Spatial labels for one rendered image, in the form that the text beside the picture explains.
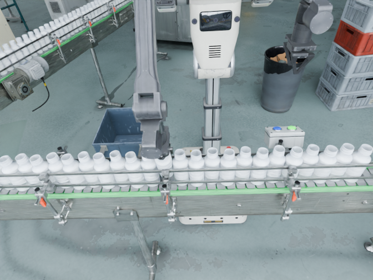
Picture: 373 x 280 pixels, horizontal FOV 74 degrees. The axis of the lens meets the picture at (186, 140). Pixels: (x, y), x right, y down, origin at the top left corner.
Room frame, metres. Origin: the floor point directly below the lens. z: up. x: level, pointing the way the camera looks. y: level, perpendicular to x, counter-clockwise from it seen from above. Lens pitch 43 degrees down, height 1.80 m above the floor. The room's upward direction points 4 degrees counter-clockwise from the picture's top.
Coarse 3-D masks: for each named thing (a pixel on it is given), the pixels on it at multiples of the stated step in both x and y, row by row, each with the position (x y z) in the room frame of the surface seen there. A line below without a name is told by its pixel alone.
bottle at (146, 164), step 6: (144, 162) 0.62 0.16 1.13; (150, 162) 0.62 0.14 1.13; (144, 168) 0.61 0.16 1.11; (150, 168) 0.60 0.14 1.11; (156, 168) 0.62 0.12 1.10; (144, 174) 0.61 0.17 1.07; (150, 174) 0.60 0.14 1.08; (156, 174) 0.61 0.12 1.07; (150, 180) 0.60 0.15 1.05; (156, 180) 0.61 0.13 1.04; (150, 186) 0.60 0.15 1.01
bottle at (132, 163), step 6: (126, 156) 0.63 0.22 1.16; (132, 156) 0.65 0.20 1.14; (126, 162) 0.63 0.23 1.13; (132, 162) 0.61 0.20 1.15; (138, 162) 0.63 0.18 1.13; (126, 168) 0.61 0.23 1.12; (132, 168) 0.60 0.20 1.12; (138, 168) 0.61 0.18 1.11; (132, 174) 0.60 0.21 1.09; (138, 174) 0.61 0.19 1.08; (132, 180) 0.60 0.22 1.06; (138, 180) 0.60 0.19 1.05; (144, 180) 0.62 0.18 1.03; (132, 186) 0.61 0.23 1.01; (138, 186) 0.60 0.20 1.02
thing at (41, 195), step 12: (276, 144) 0.70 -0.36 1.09; (60, 156) 0.74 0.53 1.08; (288, 168) 0.56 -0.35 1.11; (48, 180) 0.61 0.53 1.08; (168, 180) 0.57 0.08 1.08; (288, 180) 0.54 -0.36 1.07; (36, 192) 0.54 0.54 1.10; (168, 192) 0.51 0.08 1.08; (36, 204) 0.51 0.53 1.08; (48, 204) 0.54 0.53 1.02; (168, 204) 0.52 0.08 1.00; (288, 204) 0.49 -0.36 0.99; (60, 216) 0.54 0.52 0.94; (168, 216) 0.51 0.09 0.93; (288, 216) 0.49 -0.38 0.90
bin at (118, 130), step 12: (108, 108) 1.25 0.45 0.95; (120, 108) 1.24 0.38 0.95; (108, 120) 1.21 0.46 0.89; (120, 120) 1.24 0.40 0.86; (132, 120) 1.24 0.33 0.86; (108, 132) 1.15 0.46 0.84; (120, 132) 1.24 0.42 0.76; (132, 132) 1.24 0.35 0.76; (96, 144) 0.94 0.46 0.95; (108, 144) 0.93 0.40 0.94; (120, 144) 0.93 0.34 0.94; (132, 144) 0.93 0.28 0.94; (108, 156) 0.94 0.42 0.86
